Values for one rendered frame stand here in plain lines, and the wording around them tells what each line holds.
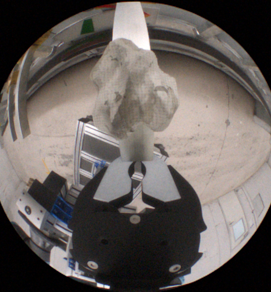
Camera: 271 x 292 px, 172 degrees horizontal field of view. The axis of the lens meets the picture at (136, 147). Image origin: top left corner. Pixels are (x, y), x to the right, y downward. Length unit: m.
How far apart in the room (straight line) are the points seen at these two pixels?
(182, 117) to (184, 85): 0.33
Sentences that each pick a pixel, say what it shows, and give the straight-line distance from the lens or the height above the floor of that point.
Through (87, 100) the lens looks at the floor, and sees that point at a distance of 1.06.
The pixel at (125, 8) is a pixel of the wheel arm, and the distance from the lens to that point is 0.15.
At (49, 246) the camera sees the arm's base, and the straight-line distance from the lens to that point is 0.54.
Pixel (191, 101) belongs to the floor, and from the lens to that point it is 1.07.
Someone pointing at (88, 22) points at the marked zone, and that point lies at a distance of 0.31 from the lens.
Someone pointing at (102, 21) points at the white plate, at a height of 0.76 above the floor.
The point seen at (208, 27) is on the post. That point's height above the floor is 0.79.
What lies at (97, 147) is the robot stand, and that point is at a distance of 0.91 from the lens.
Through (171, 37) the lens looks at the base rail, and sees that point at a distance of 0.37.
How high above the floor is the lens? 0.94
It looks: 61 degrees down
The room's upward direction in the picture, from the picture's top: 177 degrees counter-clockwise
